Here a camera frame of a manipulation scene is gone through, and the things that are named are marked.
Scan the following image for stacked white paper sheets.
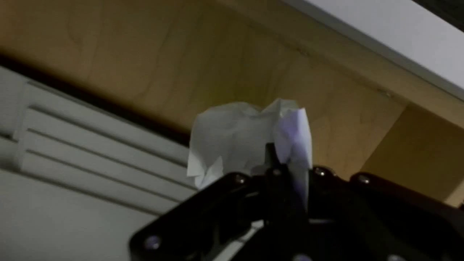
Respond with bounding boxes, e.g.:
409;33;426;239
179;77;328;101
0;68;194;212

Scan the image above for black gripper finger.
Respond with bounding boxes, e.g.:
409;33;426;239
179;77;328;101
266;144;281;177

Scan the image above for front white paper sheet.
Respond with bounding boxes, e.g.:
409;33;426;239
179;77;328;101
0;170;154;261

